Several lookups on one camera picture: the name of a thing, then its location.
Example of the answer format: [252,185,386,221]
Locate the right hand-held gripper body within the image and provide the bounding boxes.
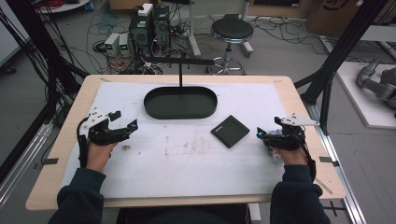
[263,113,321,152]

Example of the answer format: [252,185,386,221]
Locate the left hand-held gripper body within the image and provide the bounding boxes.
[78,107,132,147]

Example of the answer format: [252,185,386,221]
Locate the person's right hand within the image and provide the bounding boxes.
[275,146,309,167]

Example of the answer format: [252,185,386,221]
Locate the person's left hand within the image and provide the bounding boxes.
[86,141,120,174]

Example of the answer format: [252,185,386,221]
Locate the black square coaster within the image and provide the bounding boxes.
[210,114,251,149]

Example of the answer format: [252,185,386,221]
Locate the black tape piece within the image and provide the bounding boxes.
[33,157,60,171]
[318,156,341,168]

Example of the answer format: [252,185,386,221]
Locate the black oval tray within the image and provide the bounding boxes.
[143,86,219,120]

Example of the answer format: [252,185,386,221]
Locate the white table mat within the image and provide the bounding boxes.
[61,81,316,200]

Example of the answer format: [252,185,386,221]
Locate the grey power supply unit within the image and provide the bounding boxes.
[118,33,131,58]
[104,32,120,58]

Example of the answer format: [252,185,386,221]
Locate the black T-shaped stand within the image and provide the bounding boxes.
[144,55,216,89]

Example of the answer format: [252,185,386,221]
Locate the white floor board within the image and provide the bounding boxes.
[335,61,396,130]

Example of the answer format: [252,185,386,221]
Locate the dark computer tower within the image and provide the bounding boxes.
[152,4,172,50]
[128,10,154,57]

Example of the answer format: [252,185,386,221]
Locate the black round stool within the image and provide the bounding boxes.
[205,17,255,77]

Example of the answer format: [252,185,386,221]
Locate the person's lap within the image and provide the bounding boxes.
[115,205,251,224]

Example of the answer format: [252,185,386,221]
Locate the white box on tower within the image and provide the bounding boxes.
[137,3,154,18]

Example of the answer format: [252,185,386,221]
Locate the brown cardboard box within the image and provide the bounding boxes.
[305,0,363,39]

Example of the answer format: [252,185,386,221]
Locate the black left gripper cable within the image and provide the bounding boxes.
[76,117,91,170]

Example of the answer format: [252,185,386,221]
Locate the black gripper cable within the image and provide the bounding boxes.
[297,132,318,184]
[76,117,91,170]

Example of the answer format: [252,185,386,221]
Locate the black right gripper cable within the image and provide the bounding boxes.
[297,132,318,184]

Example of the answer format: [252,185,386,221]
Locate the aluminium floor rail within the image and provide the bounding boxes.
[0,121,54,208]
[304,102,368,224]

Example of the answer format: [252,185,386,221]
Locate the black metal frame post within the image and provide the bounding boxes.
[5,0,90,125]
[293,0,390,135]

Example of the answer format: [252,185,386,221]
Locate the tangle of floor cables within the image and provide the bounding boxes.
[248,15,331,57]

